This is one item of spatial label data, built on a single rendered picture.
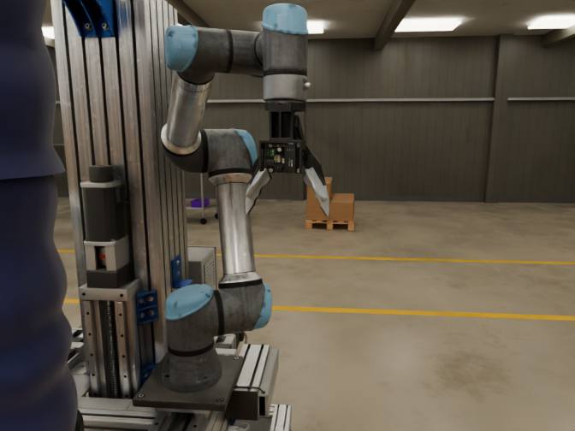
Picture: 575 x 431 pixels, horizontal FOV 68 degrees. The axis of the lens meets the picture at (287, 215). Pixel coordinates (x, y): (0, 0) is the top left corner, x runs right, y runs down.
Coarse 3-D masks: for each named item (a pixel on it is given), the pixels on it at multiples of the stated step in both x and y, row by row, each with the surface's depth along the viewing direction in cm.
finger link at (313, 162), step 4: (308, 148) 75; (308, 152) 76; (308, 156) 75; (312, 156) 75; (308, 160) 75; (312, 160) 75; (316, 160) 75; (308, 164) 75; (312, 164) 75; (316, 164) 75; (320, 164) 76; (308, 168) 75; (316, 168) 75; (320, 168) 75; (316, 172) 75; (320, 172) 76; (320, 176) 76; (324, 180) 76; (324, 184) 76
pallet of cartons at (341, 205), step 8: (328, 184) 747; (312, 192) 753; (328, 192) 750; (312, 200) 756; (336, 200) 771; (344, 200) 771; (352, 200) 771; (312, 208) 758; (320, 208) 756; (336, 208) 751; (344, 208) 748; (352, 208) 745; (312, 216) 761; (320, 216) 759; (328, 216) 757; (336, 216) 753; (344, 216) 751; (352, 216) 748; (312, 224) 790; (328, 224) 756; (352, 224) 749
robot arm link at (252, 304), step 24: (216, 144) 108; (240, 144) 111; (216, 168) 110; (240, 168) 110; (216, 192) 112; (240, 192) 111; (240, 216) 110; (240, 240) 109; (240, 264) 109; (240, 288) 106; (264, 288) 111; (240, 312) 106; (264, 312) 108
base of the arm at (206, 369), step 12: (168, 348) 105; (204, 348) 104; (168, 360) 105; (180, 360) 103; (192, 360) 103; (204, 360) 104; (216, 360) 108; (168, 372) 106; (180, 372) 102; (192, 372) 102; (204, 372) 105; (216, 372) 106; (168, 384) 104; (180, 384) 102; (192, 384) 102; (204, 384) 103
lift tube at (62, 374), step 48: (0, 192) 49; (48, 192) 55; (0, 240) 50; (48, 240) 58; (0, 288) 50; (48, 288) 56; (0, 336) 51; (48, 336) 57; (0, 384) 51; (48, 384) 57
